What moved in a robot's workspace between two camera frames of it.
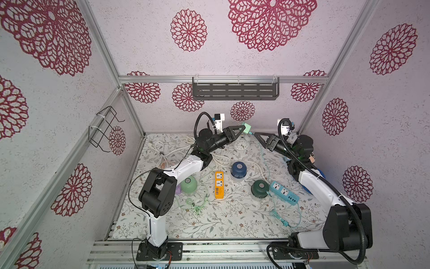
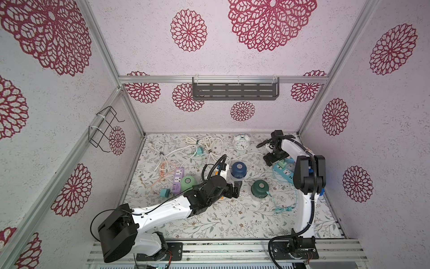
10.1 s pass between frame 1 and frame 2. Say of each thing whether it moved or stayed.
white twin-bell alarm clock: stayed
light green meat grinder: stayed
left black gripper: moved
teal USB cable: moved
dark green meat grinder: stayed
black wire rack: stayed
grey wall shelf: stayed
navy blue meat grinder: stayed
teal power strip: moved
